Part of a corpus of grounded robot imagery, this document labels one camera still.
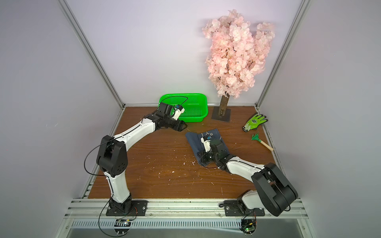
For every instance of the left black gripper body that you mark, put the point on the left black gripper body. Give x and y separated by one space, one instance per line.
170 123

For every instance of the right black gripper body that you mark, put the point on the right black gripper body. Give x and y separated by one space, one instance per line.
207 153

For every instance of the dark blue printed pillowcase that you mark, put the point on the dark blue printed pillowcase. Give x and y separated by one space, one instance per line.
198 148

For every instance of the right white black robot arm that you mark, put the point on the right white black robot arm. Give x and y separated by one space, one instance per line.
273 189

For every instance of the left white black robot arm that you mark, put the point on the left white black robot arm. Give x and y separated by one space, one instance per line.
112 157

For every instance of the green plastic basket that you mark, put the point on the green plastic basket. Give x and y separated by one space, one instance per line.
195 105

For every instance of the green work glove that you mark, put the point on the green work glove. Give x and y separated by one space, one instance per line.
254 122

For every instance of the right controller board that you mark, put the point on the right controller board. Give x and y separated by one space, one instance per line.
248 226

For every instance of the controller board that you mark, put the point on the controller board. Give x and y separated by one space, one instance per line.
122 226
248 226

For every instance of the pink artificial blossom tree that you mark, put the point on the pink artificial blossom tree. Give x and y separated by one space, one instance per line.
236 56

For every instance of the left controller board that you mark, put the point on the left controller board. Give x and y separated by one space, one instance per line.
122 226

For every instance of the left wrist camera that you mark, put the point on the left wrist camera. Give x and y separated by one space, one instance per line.
178 110

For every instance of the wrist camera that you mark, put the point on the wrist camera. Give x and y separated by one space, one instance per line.
206 139
178 110

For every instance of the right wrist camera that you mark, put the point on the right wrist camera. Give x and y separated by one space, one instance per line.
206 139

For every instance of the green hand rake wooden handle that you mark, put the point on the green hand rake wooden handle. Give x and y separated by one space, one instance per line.
256 138

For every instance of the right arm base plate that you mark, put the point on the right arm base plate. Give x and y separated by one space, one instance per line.
235 208

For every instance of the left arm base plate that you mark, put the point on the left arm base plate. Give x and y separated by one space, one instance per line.
128 208

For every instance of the aluminium front rail frame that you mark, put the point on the aluminium front rail frame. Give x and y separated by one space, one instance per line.
154 208

